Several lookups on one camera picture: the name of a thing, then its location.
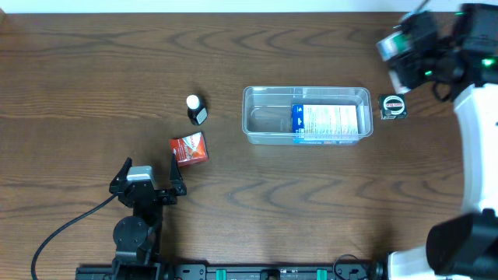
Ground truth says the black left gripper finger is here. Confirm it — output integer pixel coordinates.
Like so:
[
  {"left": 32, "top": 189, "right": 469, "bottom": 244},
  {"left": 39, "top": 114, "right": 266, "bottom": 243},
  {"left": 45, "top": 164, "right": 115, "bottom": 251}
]
[
  {"left": 170, "top": 155, "right": 184, "bottom": 191},
  {"left": 112, "top": 157, "right": 132, "bottom": 185}
]

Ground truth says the white green Panadol box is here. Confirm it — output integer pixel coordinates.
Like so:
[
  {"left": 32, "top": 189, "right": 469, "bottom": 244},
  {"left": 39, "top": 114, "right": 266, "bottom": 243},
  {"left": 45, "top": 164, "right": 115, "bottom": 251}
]
[{"left": 376, "top": 31, "right": 412, "bottom": 95}]

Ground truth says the blue fever patch box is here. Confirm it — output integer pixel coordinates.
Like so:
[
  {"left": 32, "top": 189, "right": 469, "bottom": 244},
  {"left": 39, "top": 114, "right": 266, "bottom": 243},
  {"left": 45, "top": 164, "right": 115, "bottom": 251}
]
[{"left": 291, "top": 104, "right": 359, "bottom": 145}]

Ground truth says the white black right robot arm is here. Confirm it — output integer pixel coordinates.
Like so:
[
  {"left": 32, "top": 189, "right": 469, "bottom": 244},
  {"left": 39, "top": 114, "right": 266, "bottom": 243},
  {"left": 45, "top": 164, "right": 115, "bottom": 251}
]
[{"left": 369, "top": 3, "right": 497, "bottom": 279}]

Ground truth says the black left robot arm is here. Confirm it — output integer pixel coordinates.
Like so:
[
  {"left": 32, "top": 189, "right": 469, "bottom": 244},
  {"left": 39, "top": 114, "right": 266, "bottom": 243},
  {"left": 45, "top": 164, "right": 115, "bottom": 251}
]
[{"left": 104, "top": 158, "right": 187, "bottom": 280}]

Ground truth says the clear plastic container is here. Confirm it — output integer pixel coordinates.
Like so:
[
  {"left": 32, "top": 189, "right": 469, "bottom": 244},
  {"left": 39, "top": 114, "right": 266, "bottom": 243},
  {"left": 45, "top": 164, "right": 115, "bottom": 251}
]
[{"left": 242, "top": 86, "right": 374, "bottom": 145}]

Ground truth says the red Panadol box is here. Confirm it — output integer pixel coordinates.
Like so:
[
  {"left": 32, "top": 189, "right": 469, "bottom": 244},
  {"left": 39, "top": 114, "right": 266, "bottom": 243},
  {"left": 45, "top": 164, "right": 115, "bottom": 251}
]
[{"left": 170, "top": 132, "right": 209, "bottom": 166}]

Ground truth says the dark bottle white cap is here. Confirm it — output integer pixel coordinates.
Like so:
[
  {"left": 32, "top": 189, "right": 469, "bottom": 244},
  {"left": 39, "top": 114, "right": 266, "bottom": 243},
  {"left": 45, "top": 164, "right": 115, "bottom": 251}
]
[{"left": 186, "top": 94, "right": 208, "bottom": 126}]

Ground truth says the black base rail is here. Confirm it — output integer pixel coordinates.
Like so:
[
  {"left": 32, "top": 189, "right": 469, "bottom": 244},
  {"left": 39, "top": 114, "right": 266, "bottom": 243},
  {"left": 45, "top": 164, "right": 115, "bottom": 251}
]
[{"left": 75, "top": 262, "right": 388, "bottom": 280}]

